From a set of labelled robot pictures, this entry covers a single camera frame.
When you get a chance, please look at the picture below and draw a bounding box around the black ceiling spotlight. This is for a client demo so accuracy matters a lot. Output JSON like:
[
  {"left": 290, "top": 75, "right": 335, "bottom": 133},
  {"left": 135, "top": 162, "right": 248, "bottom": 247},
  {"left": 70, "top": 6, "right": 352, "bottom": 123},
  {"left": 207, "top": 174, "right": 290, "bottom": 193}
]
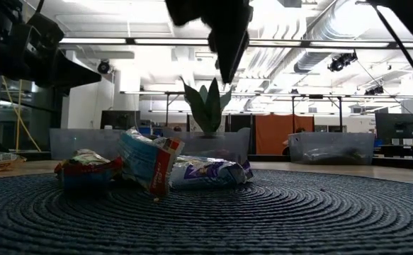
[
  {"left": 327, "top": 51, "right": 358, "bottom": 73},
  {"left": 364, "top": 86, "right": 386, "bottom": 96},
  {"left": 96, "top": 59, "right": 111, "bottom": 75}
]

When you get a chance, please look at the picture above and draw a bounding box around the grey translucent plastic bin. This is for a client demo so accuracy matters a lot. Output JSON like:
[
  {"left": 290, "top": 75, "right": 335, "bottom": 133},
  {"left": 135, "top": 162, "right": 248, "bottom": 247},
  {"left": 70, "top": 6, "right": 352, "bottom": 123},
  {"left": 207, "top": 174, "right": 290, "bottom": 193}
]
[
  {"left": 49, "top": 127, "right": 136, "bottom": 161},
  {"left": 288, "top": 132, "right": 376, "bottom": 166},
  {"left": 162, "top": 126, "right": 251, "bottom": 166}
]

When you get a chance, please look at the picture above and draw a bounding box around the dark background desk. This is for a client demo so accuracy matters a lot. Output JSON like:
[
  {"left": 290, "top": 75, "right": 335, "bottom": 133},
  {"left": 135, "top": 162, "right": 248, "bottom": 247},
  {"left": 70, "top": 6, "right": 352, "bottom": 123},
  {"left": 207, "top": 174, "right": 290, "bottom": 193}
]
[{"left": 373, "top": 143, "right": 413, "bottom": 159}]

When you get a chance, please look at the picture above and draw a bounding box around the round dark woven placemat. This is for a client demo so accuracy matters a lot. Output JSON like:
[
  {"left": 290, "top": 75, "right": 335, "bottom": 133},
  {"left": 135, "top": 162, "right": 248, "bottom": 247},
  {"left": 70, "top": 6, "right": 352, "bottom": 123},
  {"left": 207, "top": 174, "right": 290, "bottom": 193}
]
[{"left": 0, "top": 169, "right": 413, "bottom": 255}]

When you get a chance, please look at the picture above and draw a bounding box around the long ceiling light strip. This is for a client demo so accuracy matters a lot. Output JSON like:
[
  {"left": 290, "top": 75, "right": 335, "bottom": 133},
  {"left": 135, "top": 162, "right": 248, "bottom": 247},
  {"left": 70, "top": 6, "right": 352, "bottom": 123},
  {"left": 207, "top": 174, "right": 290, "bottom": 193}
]
[{"left": 57, "top": 36, "right": 413, "bottom": 50}]

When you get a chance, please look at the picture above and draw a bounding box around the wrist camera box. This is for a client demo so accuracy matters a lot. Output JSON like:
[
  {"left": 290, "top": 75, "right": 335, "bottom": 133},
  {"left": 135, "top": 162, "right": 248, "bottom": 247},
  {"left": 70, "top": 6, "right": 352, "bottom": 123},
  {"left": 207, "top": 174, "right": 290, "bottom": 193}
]
[
  {"left": 164, "top": 0, "right": 210, "bottom": 28},
  {"left": 24, "top": 12, "right": 66, "bottom": 50}
]

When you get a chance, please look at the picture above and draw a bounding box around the black aluminium table frame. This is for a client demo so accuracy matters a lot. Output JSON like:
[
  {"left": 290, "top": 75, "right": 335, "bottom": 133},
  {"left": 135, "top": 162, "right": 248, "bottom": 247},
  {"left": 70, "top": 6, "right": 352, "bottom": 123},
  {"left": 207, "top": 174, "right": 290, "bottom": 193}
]
[{"left": 0, "top": 136, "right": 413, "bottom": 171}]

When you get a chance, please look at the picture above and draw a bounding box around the purple blue granola bar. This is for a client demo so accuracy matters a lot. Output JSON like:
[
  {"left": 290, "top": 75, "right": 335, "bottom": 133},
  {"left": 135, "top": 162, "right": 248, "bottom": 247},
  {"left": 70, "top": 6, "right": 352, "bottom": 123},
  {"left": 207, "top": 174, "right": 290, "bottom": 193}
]
[{"left": 169, "top": 154, "right": 254, "bottom": 190}]

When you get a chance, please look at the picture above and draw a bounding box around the red brown granola bar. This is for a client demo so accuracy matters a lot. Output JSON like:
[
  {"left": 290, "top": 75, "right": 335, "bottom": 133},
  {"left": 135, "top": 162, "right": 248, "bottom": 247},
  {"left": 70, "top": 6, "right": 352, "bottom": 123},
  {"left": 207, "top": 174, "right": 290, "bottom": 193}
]
[{"left": 53, "top": 148, "right": 125, "bottom": 189}]

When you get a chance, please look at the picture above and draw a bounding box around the orange partition panel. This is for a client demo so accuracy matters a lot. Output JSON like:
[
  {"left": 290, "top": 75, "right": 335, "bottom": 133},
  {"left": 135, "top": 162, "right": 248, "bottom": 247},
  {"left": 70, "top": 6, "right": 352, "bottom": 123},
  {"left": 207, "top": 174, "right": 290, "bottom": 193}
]
[{"left": 254, "top": 113, "right": 315, "bottom": 156}]

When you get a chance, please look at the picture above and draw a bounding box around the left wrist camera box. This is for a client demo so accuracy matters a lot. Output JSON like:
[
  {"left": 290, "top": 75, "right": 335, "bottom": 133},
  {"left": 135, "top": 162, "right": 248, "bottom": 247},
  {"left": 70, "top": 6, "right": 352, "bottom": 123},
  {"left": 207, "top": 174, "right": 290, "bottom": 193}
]
[{"left": 24, "top": 12, "right": 66, "bottom": 50}]

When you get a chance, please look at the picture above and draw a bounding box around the blue red granola bar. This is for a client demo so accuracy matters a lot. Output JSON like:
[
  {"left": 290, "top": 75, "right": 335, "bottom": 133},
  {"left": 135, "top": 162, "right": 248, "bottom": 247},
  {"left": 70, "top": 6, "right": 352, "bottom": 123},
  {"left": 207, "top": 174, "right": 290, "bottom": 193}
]
[{"left": 116, "top": 127, "right": 186, "bottom": 198}]

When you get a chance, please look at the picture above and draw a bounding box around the blue storage crate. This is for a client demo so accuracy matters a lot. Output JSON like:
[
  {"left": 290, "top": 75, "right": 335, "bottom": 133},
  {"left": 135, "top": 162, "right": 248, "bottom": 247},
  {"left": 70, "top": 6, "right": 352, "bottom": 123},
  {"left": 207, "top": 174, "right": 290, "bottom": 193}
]
[{"left": 137, "top": 126, "right": 163, "bottom": 137}]

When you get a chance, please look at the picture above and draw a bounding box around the black computer monitor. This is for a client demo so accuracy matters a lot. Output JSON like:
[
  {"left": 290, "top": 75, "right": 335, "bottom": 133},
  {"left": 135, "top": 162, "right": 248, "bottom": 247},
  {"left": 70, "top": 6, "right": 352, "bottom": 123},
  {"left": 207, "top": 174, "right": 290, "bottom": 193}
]
[
  {"left": 100, "top": 110, "right": 142, "bottom": 131},
  {"left": 375, "top": 113, "right": 413, "bottom": 140}
]

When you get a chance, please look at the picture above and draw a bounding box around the green snake plant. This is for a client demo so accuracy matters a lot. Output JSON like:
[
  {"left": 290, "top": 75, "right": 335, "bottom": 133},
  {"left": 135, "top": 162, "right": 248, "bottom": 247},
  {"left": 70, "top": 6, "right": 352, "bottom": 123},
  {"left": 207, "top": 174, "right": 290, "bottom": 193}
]
[{"left": 180, "top": 76, "right": 234, "bottom": 137}]

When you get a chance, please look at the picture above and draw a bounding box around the yellow hanging cable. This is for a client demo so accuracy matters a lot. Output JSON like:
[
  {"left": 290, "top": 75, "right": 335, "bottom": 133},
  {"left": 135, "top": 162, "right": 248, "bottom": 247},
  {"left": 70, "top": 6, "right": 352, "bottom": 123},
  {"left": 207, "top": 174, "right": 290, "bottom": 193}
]
[
  {"left": 14, "top": 78, "right": 23, "bottom": 152},
  {"left": 0, "top": 74, "right": 43, "bottom": 152}
]

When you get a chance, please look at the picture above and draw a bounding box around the black framed workbench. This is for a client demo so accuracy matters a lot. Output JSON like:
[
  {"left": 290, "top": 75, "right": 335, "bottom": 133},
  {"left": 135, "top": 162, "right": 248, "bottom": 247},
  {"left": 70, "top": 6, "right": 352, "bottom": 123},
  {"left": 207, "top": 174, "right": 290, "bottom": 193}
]
[{"left": 165, "top": 91, "right": 344, "bottom": 134}]

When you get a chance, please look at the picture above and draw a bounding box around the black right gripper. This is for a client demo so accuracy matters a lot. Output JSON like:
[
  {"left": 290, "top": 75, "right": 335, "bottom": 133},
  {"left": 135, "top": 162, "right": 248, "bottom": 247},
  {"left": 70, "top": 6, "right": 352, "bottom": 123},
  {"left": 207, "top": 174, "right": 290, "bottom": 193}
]
[{"left": 205, "top": 0, "right": 255, "bottom": 85}]

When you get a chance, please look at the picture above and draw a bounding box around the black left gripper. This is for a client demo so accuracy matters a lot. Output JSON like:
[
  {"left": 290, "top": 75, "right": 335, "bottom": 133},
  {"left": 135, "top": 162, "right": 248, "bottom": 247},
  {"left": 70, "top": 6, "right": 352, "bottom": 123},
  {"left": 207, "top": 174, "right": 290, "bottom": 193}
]
[{"left": 11, "top": 41, "right": 103, "bottom": 96}]

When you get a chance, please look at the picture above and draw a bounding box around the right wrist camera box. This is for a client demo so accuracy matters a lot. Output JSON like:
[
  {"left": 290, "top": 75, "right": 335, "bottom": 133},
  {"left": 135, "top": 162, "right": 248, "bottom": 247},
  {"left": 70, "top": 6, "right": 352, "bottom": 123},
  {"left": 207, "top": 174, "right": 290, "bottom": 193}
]
[{"left": 164, "top": 0, "right": 210, "bottom": 28}]

